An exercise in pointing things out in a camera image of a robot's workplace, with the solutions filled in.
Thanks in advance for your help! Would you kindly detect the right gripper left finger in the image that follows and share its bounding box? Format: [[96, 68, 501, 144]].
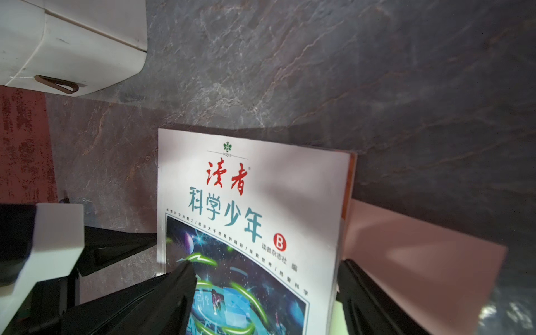
[[60, 260, 197, 334]]

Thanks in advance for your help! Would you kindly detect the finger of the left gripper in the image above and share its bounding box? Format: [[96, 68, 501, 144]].
[[77, 226, 157, 276]]

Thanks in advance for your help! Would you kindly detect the green sticky note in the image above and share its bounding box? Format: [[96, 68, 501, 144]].
[[329, 300, 348, 335]]

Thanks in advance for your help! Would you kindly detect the pink sticky note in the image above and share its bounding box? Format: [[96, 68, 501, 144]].
[[343, 200, 508, 334]]

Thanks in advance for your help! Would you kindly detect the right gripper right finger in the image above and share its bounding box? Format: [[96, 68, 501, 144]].
[[336, 259, 428, 335]]

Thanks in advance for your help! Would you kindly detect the white three-drawer box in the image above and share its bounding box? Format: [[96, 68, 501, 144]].
[[1, 1, 148, 96]]

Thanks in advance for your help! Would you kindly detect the magazine book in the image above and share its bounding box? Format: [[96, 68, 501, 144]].
[[157, 128, 357, 334]]

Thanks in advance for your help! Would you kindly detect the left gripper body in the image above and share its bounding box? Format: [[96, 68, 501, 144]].
[[3, 269, 80, 334]]

